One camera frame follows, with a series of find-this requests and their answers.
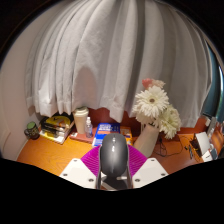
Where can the white pleated curtain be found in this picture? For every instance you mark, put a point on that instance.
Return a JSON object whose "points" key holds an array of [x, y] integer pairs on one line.
{"points": [[106, 56]]}

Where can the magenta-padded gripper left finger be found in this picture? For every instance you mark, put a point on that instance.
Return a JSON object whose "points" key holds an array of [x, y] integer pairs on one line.
{"points": [[78, 173]]}

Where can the dark grey computer mouse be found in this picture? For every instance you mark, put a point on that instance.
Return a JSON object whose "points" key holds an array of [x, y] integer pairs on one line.
{"points": [[113, 155]]}

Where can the white ceramic vase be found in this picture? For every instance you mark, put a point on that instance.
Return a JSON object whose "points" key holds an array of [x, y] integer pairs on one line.
{"points": [[146, 141]]}

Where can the clear sanitizer bottle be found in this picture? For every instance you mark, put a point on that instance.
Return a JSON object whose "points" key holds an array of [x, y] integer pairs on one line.
{"points": [[88, 130]]}

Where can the white daisy flower bunch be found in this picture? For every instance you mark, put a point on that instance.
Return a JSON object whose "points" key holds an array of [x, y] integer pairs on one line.
{"points": [[153, 103]]}

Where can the dark mug with green inside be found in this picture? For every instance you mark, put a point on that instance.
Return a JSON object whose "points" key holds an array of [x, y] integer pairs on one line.
{"points": [[32, 130]]}

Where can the white electronic device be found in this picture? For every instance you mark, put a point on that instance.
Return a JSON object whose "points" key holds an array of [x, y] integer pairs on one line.
{"points": [[203, 141]]}

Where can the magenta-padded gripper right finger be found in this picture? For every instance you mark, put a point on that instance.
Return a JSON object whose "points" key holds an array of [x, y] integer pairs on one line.
{"points": [[150, 171]]}

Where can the yellow and white book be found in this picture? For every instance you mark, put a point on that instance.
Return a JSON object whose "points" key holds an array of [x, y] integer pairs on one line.
{"points": [[53, 137]]}

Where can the black spine book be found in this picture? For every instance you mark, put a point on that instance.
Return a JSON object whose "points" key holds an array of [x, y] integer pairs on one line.
{"points": [[53, 132], [55, 128]]}

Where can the dark red book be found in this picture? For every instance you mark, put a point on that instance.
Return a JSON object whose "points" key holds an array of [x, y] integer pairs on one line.
{"points": [[78, 136]]}

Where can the cream tumbler cup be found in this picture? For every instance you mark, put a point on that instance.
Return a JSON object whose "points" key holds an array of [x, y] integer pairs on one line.
{"points": [[80, 121]]}

